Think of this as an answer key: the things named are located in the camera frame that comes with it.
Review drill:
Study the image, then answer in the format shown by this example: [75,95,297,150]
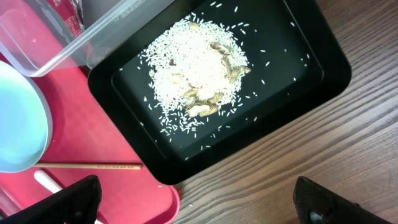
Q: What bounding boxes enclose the white plastic fork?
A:
[33,169,105,224]

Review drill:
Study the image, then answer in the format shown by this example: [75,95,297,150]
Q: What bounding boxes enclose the rice and food scraps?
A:
[119,1,312,161]

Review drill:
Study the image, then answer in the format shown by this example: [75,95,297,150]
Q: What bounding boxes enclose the red snack wrapper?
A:
[47,0,84,37]

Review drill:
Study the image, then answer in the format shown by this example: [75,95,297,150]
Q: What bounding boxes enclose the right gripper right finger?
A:
[293,176,391,224]

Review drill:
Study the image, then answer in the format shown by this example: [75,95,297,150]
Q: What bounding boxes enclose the red plastic tray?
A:
[0,52,181,224]

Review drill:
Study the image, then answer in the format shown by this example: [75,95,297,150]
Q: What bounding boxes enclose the wooden chopstick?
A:
[34,163,142,170]

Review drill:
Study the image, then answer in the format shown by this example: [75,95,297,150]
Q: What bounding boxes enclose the black tray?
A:
[88,0,351,185]

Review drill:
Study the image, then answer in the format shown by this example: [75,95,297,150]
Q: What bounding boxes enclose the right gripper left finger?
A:
[1,175,102,224]

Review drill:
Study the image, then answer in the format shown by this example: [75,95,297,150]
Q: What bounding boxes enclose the light blue plate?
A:
[1,62,53,173]

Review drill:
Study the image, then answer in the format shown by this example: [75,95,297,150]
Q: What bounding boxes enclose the clear plastic bin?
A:
[1,0,172,77]

